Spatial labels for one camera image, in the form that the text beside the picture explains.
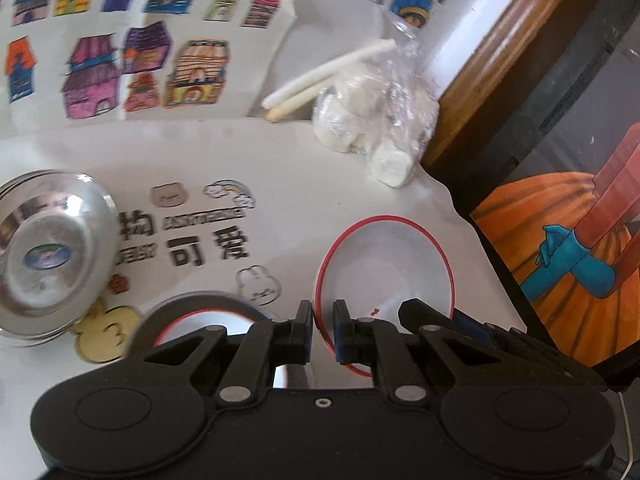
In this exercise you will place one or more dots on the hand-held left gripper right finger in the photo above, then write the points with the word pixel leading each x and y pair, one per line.
pixel 341 335

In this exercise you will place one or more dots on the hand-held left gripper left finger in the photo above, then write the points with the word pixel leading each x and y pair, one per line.
pixel 302 335

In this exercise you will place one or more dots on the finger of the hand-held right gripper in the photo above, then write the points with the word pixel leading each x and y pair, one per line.
pixel 420 310

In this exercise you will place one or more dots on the white bowl with red rim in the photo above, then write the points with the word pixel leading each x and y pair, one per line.
pixel 210 317
pixel 385 270

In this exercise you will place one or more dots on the steel bowl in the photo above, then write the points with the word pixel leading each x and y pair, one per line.
pixel 147 327

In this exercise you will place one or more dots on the steel plate with blue label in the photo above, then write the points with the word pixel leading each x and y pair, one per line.
pixel 45 240

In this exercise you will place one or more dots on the orange pumpkin poster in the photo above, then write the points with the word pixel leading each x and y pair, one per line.
pixel 565 200

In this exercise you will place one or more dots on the white printed tablecloth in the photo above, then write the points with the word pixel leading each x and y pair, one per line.
pixel 280 175

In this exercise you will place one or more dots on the plastic bag of white buns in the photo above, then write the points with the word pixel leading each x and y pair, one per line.
pixel 350 110

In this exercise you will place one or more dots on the white candle stick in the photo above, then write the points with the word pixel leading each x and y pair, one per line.
pixel 325 72

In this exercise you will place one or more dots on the dark panel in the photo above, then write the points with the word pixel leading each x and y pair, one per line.
pixel 575 85

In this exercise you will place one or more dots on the coloured houses drawing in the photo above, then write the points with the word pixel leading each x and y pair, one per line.
pixel 100 60

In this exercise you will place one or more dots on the wooden frame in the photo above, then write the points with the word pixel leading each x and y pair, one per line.
pixel 500 60

